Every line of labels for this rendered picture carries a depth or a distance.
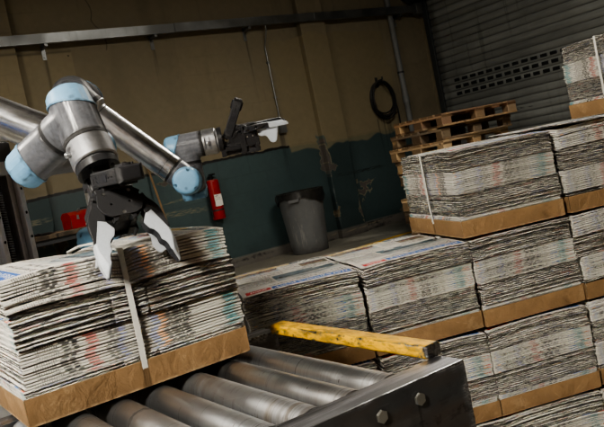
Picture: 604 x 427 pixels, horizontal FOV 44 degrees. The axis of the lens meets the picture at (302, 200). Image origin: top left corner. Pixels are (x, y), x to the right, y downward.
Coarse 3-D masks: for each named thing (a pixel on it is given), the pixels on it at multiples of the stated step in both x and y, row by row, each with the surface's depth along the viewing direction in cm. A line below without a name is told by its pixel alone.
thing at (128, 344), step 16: (112, 256) 118; (128, 256) 119; (112, 272) 117; (112, 288) 117; (144, 288) 119; (112, 304) 117; (128, 304) 118; (144, 304) 119; (128, 320) 118; (144, 320) 120; (128, 336) 118; (144, 336) 119; (128, 352) 118
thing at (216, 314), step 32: (160, 256) 121; (192, 256) 124; (224, 256) 128; (160, 288) 121; (192, 288) 124; (224, 288) 127; (160, 320) 121; (192, 320) 124; (224, 320) 127; (160, 352) 121
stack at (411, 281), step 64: (320, 256) 215; (384, 256) 190; (448, 256) 185; (512, 256) 190; (576, 256) 195; (256, 320) 174; (320, 320) 178; (384, 320) 182; (512, 320) 192; (576, 320) 193; (512, 384) 190
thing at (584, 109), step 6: (582, 102) 226; (588, 102) 224; (594, 102) 221; (600, 102) 218; (570, 108) 234; (576, 108) 230; (582, 108) 227; (588, 108) 225; (594, 108) 222; (600, 108) 219; (576, 114) 231; (582, 114) 228; (588, 114) 225; (594, 114) 223
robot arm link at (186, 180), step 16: (64, 80) 201; (80, 80) 202; (96, 96) 199; (112, 112) 200; (112, 128) 198; (128, 128) 199; (128, 144) 199; (144, 144) 199; (160, 144) 202; (144, 160) 200; (160, 160) 199; (176, 160) 201; (160, 176) 202; (176, 176) 198; (192, 176) 198; (192, 192) 199
